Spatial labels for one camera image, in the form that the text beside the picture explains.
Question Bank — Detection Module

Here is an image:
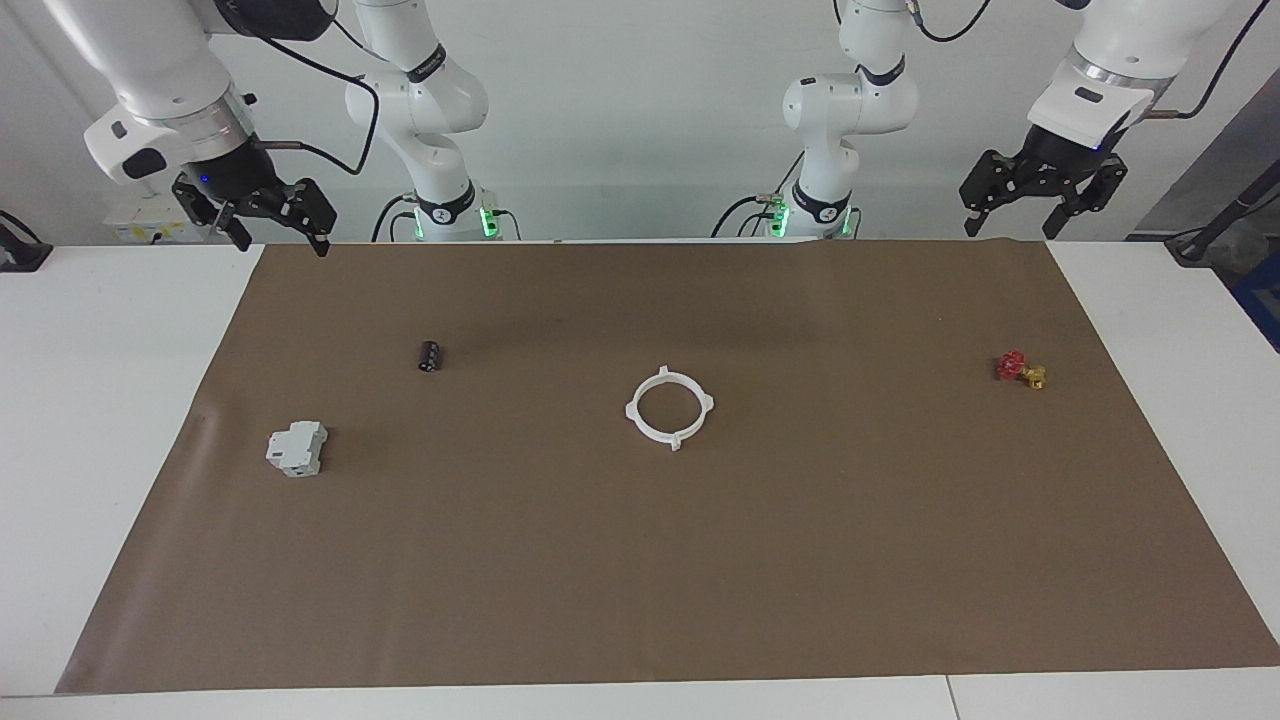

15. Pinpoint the white half ring pipe clamp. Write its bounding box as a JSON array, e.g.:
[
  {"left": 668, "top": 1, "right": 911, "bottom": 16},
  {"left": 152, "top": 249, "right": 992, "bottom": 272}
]
[
  {"left": 660, "top": 368, "right": 717, "bottom": 451},
  {"left": 625, "top": 365, "right": 683, "bottom": 453}
]

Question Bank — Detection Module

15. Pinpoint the blue box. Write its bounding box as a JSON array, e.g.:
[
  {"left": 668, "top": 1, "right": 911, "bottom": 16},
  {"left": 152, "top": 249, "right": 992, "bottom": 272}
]
[{"left": 1232, "top": 255, "right": 1280, "bottom": 353}]

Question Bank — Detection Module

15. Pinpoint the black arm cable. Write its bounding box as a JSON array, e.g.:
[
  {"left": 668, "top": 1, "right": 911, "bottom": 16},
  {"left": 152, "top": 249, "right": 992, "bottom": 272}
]
[
  {"left": 910, "top": 0, "right": 1269, "bottom": 123},
  {"left": 205, "top": 0, "right": 383, "bottom": 177}
]

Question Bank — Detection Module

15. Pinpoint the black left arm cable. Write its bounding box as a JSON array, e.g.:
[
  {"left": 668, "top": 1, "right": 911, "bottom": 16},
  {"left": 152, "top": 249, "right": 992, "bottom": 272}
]
[{"left": 910, "top": 0, "right": 1269, "bottom": 123}]

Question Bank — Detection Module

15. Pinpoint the black table clamp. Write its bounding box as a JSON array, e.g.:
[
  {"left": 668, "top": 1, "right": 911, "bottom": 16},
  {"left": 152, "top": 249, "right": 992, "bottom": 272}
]
[{"left": 0, "top": 210, "right": 53, "bottom": 273}]

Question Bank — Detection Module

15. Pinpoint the black tripod stand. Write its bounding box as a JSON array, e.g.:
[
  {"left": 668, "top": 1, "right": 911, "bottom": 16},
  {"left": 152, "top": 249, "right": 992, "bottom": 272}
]
[{"left": 1165, "top": 160, "right": 1280, "bottom": 266}]

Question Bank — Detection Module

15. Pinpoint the white power strip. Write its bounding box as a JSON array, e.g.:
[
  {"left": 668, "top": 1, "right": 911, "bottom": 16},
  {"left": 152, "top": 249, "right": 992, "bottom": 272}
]
[{"left": 105, "top": 195, "right": 201, "bottom": 247}]

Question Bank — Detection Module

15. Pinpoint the brown paper table mat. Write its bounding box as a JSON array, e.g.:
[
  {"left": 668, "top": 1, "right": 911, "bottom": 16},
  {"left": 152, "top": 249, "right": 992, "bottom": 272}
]
[{"left": 55, "top": 238, "right": 1280, "bottom": 695}]

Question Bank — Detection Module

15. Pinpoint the red and yellow valve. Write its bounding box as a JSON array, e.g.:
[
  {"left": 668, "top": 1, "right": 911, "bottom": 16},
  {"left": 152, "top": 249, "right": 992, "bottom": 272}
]
[{"left": 996, "top": 351, "right": 1049, "bottom": 391}]

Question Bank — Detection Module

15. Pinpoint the white circuit breaker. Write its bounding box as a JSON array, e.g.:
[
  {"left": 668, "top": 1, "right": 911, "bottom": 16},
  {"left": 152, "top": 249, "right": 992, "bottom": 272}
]
[{"left": 265, "top": 420, "right": 329, "bottom": 478}]

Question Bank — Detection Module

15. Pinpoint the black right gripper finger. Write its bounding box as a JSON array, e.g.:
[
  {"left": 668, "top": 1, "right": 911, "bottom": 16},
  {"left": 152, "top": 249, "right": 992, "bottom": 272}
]
[
  {"left": 262, "top": 178, "right": 337, "bottom": 258},
  {"left": 172, "top": 185, "right": 251, "bottom": 253}
]

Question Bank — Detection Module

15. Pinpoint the black right base cable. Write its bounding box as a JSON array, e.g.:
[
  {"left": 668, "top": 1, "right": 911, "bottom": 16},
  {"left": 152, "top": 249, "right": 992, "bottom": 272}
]
[{"left": 370, "top": 193, "right": 419, "bottom": 243}]

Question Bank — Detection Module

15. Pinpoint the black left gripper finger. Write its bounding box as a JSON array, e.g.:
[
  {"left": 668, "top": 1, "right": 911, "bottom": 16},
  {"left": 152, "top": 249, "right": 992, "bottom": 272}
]
[
  {"left": 960, "top": 150, "right": 1036, "bottom": 238},
  {"left": 1043, "top": 162, "right": 1127, "bottom": 241}
]

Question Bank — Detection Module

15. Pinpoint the black left base cable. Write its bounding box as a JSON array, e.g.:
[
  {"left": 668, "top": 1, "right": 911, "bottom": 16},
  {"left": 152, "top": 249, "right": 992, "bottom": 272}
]
[{"left": 710, "top": 150, "right": 806, "bottom": 239}]

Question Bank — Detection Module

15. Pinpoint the black base cable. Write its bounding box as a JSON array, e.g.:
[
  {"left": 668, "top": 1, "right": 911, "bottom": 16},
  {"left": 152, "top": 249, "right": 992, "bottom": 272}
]
[
  {"left": 710, "top": 150, "right": 806, "bottom": 239},
  {"left": 370, "top": 193, "right": 419, "bottom": 243}
]

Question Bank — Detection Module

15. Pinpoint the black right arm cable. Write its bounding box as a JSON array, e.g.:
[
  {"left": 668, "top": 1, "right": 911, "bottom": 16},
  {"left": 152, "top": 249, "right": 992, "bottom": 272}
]
[{"left": 205, "top": 0, "right": 383, "bottom": 177}]

